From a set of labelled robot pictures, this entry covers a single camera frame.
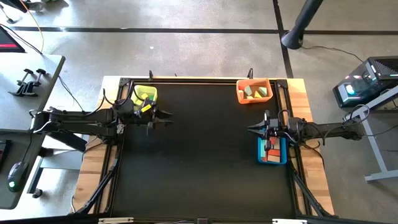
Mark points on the orange plastic bin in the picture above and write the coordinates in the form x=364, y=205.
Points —
x=269, y=98

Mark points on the black desk foot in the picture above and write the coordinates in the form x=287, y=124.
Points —
x=37, y=193

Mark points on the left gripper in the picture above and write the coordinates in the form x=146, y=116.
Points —
x=149, y=119

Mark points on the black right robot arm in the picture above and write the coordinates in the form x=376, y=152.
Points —
x=326, y=132

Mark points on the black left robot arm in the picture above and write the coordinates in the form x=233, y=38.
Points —
x=77, y=123

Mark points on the black support beam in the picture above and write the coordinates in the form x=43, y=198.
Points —
x=71, y=143

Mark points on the white desk frame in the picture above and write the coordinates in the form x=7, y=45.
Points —
x=382, y=176

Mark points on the black monitor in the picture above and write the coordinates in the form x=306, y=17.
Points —
x=7, y=42

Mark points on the black curved bracket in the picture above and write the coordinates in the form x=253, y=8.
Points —
x=250, y=74
x=151, y=75

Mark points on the silver metal bracket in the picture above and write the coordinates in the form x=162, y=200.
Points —
x=115, y=221
x=289, y=221

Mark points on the red long wooden block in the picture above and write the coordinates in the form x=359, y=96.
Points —
x=274, y=142
x=273, y=152

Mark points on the yellow label tag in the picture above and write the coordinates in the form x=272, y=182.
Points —
x=146, y=108

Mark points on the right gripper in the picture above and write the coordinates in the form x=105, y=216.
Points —
x=276, y=129

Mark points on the mint long wooden block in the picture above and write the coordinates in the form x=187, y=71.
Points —
x=263, y=151

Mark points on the grey desk leg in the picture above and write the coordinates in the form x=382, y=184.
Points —
x=62, y=161

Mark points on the tan wooden triangle block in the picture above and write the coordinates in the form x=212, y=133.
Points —
x=241, y=92

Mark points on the person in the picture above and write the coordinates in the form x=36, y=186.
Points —
x=20, y=4

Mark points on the yellow plastic bin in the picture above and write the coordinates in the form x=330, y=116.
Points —
x=153, y=89

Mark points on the pale pink long block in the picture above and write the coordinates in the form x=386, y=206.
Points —
x=273, y=158

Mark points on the green wooden cube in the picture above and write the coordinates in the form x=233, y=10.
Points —
x=151, y=98

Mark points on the black pole stand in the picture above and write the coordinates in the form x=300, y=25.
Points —
x=293, y=39

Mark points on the black computer tower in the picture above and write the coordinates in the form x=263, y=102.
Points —
x=373, y=77

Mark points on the black keyboard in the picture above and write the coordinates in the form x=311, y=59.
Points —
x=3, y=155

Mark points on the black C-clamp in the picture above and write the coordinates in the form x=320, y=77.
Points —
x=28, y=71
x=41, y=71

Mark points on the grey side desk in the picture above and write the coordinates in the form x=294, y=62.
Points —
x=18, y=93

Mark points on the white grey wooden block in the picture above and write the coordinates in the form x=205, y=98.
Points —
x=248, y=90

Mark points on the tan wooden cube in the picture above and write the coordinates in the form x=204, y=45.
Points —
x=250, y=97

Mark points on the mint wooden triangle block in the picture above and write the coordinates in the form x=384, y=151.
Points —
x=263, y=91

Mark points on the blue plastic bin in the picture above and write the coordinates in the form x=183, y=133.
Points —
x=283, y=155

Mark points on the black computer mouse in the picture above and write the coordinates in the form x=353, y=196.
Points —
x=17, y=174

